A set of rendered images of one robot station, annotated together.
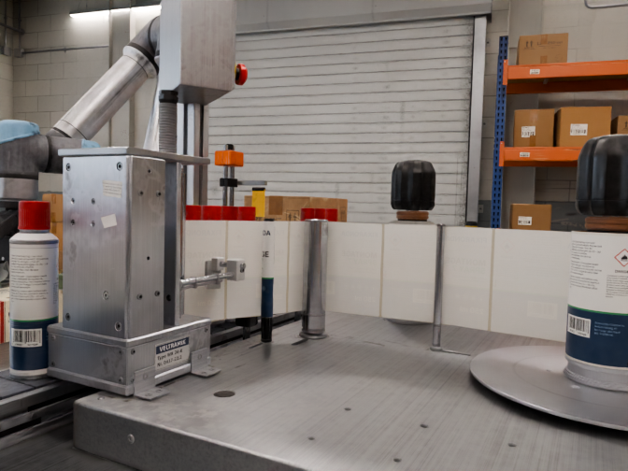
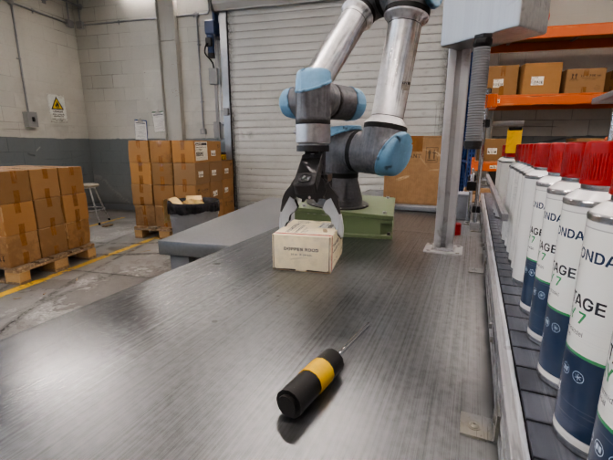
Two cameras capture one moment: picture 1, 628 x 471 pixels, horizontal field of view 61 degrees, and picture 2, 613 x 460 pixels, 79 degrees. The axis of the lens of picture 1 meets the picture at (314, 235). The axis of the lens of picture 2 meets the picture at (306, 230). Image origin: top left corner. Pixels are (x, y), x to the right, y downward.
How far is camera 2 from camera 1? 0.68 m
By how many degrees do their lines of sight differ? 10
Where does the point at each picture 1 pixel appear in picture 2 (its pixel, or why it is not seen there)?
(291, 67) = (306, 35)
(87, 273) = not seen: outside the picture
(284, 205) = (424, 143)
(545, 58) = not seen: hidden behind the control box
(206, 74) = (535, 15)
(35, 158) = (333, 104)
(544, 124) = (511, 77)
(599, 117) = (553, 70)
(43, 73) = (102, 42)
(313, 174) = not seen: hidden behind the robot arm
